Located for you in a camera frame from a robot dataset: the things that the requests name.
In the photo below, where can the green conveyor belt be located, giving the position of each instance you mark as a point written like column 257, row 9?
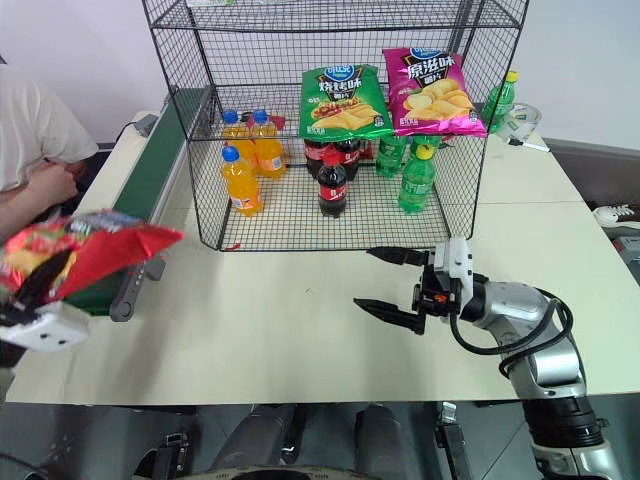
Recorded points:
column 150, row 175

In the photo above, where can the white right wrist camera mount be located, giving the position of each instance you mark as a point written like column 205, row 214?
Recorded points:
column 457, row 265

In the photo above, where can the orange soda bottle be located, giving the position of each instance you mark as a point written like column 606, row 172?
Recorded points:
column 242, row 187
column 235, row 131
column 270, row 155

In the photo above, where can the person in white shirt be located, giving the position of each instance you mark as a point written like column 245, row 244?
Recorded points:
column 35, row 125

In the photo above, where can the clear tape roll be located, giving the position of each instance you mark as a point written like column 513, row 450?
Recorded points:
column 522, row 125

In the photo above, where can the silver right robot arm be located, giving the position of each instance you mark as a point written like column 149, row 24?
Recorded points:
column 545, row 340

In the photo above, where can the red potato chips bag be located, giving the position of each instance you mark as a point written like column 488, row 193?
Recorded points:
column 110, row 250

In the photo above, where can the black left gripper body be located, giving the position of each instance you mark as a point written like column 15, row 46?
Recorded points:
column 15, row 310

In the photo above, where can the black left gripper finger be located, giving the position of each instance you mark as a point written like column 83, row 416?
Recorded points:
column 45, row 275

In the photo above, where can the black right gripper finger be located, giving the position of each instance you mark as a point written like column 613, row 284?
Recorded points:
column 395, row 315
column 400, row 256

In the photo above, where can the green potato chips bag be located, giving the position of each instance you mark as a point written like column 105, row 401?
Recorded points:
column 345, row 100

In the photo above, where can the person's bare forearm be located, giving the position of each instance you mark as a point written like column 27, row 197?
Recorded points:
column 17, row 210

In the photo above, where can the magenta potato chips bag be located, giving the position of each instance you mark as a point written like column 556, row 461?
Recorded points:
column 430, row 90

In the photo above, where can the person's bare hand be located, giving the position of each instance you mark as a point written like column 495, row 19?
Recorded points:
column 55, row 185

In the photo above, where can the white sneaker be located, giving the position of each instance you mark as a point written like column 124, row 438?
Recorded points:
column 615, row 215

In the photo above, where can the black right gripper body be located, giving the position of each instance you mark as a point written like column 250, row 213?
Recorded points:
column 437, row 297

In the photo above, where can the green soda bottle yellow cap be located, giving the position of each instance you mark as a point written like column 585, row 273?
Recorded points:
column 390, row 157
column 500, row 102
column 417, row 182

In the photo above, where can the black table frame bracket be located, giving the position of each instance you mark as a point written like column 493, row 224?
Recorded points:
column 452, row 440
column 170, row 457

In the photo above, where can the grey red device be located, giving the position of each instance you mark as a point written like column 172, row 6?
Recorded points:
column 627, row 260

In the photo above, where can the white marker pen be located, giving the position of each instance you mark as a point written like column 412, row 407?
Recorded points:
column 530, row 145

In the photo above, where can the small grey box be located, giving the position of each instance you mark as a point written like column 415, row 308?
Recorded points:
column 146, row 125

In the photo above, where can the dark rounded shape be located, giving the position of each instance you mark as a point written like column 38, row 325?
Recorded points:
column 380, row 435
column 255, row 435

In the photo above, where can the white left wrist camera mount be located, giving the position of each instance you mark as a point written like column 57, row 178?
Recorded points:
column 50, row 332

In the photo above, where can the cola bottle red cap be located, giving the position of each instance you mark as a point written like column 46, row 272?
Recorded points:
column 314, row 150
column 332, row 190
column 350, row 155

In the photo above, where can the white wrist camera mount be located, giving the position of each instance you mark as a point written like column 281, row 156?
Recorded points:
column 457, row 265
column 50, row 332

